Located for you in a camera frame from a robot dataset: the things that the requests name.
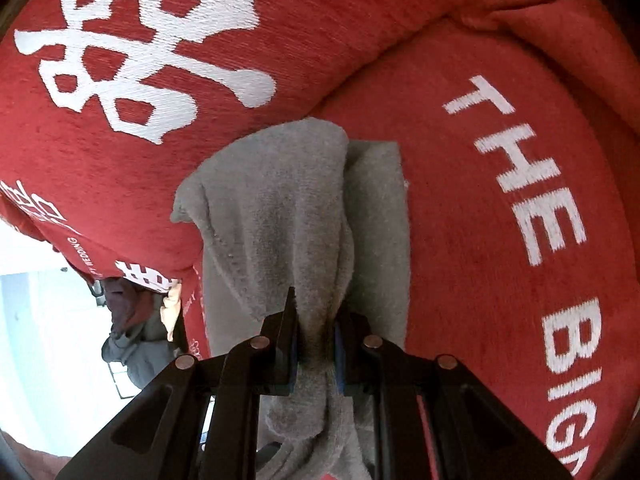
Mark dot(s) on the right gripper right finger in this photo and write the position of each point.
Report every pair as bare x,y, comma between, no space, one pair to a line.
433,419

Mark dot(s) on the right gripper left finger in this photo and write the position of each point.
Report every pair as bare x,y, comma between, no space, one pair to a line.
198,419

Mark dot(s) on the grey sweater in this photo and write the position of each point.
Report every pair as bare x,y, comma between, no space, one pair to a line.
299,207

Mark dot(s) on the dark clothes pile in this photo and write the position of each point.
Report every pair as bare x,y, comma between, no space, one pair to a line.
147,331

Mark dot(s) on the red embroidered sofa cover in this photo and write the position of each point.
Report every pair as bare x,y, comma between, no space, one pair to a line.
517,123

